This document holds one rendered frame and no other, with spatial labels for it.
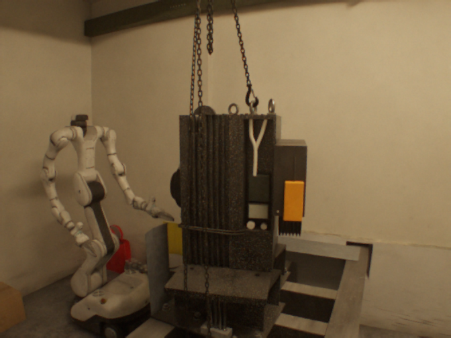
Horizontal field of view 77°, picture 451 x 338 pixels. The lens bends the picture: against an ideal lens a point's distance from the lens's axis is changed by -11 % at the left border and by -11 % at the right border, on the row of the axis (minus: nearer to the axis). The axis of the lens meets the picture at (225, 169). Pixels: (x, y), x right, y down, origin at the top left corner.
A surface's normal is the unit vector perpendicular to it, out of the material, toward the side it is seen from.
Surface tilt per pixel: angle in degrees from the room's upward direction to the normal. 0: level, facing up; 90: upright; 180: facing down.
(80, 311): 89
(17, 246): 90
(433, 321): 90
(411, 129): 90
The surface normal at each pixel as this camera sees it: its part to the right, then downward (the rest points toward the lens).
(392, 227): -0.44, 0.14
